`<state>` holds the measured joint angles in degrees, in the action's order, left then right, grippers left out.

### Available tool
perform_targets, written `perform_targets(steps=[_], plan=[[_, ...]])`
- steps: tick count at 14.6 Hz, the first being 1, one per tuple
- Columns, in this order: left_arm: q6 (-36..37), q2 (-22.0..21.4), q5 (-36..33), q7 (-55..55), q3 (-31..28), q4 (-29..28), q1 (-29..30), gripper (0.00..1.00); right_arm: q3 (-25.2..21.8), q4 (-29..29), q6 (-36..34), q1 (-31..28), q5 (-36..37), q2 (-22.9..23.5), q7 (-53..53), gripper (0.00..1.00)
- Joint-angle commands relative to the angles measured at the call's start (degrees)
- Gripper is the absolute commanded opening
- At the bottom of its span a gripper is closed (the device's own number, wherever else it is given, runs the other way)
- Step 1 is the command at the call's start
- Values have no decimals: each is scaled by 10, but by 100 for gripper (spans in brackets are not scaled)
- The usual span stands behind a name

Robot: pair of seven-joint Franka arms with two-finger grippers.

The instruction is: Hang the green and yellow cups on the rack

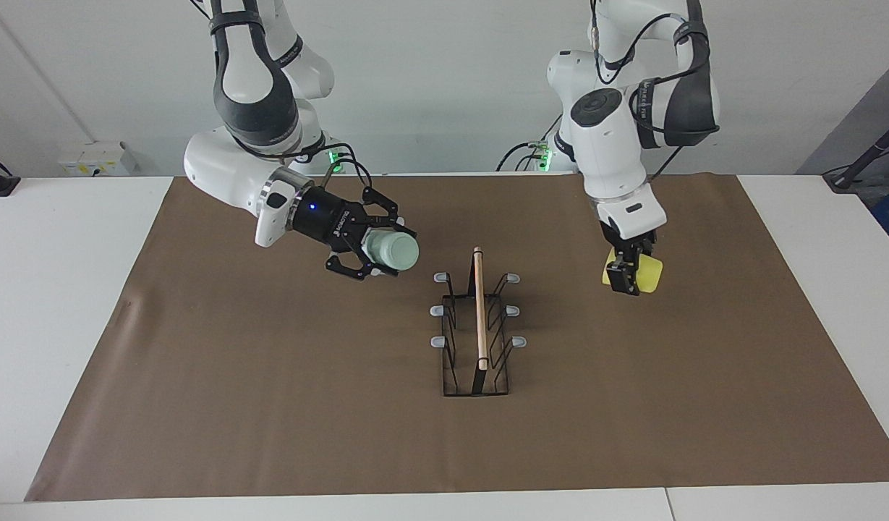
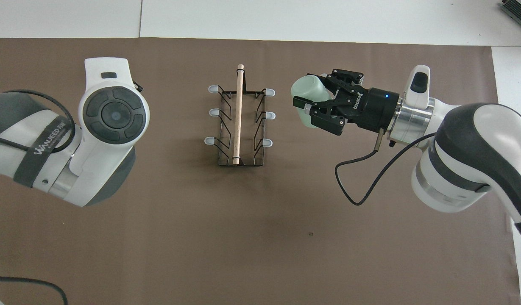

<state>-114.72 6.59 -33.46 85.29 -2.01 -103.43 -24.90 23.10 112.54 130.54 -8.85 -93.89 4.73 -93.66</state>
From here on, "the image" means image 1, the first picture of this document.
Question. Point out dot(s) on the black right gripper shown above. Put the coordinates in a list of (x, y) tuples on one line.
[(325, 217)]

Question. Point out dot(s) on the brown table mat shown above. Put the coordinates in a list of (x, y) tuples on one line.
[(270, 398)]

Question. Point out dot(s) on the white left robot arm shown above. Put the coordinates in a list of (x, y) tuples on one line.
[(610, 145)]

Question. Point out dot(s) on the pale green plastic cup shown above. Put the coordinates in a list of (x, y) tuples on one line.
[(397, 253)]

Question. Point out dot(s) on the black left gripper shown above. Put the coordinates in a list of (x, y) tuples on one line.
[(628, 242)]

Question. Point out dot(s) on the black pole stand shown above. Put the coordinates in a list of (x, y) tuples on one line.
[(849, 177)]

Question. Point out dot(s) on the white wall socket box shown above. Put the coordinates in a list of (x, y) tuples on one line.
[(97, 159)]

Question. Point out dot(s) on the yellow plastic cup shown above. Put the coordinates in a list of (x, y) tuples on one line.
[(652, 275)]

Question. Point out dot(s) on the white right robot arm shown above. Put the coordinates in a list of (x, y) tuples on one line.
[(227, 166)]

